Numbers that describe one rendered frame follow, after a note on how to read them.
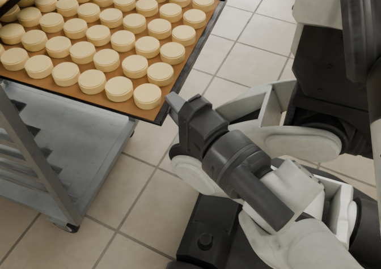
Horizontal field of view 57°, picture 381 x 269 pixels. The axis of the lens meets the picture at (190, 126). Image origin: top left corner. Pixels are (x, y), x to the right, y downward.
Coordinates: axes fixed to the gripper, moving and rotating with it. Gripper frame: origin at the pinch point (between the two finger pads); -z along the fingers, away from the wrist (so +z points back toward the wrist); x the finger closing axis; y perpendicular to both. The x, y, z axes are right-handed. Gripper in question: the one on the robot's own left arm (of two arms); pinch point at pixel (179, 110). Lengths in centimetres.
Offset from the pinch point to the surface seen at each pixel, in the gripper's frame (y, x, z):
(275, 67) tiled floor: -96, -78, -43
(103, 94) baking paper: 8.1, -0.4, -12.4
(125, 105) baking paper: 6.6, -0.5, -7.5
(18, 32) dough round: 13.2, 1.6, -36.7
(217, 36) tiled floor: -90, -78, -81
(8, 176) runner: 34, -55, -51
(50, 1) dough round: 3.3, 1.6, -42.7
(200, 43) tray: -15.2, -0.6, -11.9
